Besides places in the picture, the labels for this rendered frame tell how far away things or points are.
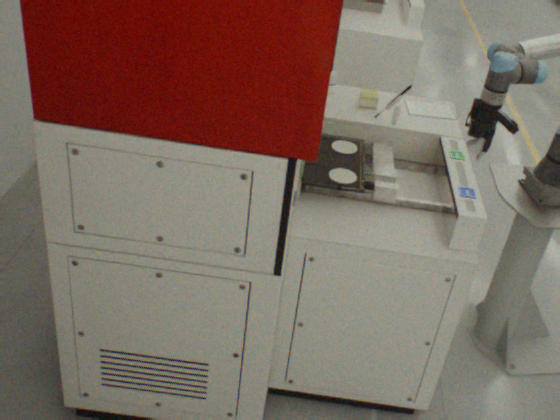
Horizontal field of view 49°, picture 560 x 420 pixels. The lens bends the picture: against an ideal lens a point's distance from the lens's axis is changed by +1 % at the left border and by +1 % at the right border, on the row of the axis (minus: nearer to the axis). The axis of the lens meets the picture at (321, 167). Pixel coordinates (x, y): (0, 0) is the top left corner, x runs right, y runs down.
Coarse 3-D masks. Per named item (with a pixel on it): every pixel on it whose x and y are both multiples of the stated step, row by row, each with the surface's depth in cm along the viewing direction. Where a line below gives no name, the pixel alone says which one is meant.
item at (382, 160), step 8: (376, 152) 242; (384, 152) 243; (392, 152) 244; (376, 160) 237; (384, 160) 238; (392, 160) 239; (376, 168) 232; (384, 168) 232; (392, 168) 233; (376, 192) 217; (384, 200) 217; (392, 200) 217
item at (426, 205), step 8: (312, 192) 222; (320, 192) 222; (328, 192) 221; (336, 192) 221; (344, 192) 221; (352, 192) 221; (360, 192) 221; (368, 192) 222; (368, 200) 222; (376, 200) 222; (400, 200) 221; (408, 200) 221; (416, 200) 222; (424, 200) 223; (424, 208) 222; (432, 208) 222; (440, 208) 222
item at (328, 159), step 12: (324, 144) 238; (360, 144) 242; (324, 156) 230; (336, 156) 231; (348, 156) 233; (312, 168) 221; (324, 168) 223; (336, 168) 224; (348, 168) 225; (312, 180) 214; (324, 180) 215
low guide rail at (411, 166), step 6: (360, 156) 244; (366, 156) 245; (360, 162) 245; (366, 162) 245; (396, 162) 244; (402, 162) 245; (408, 162) 245; (396, 168) 246; (402, 168) 246; (408, 168) 245; (414, 168) 245; (420, 168) 245; (426, 168) 245; (432, 168) 245
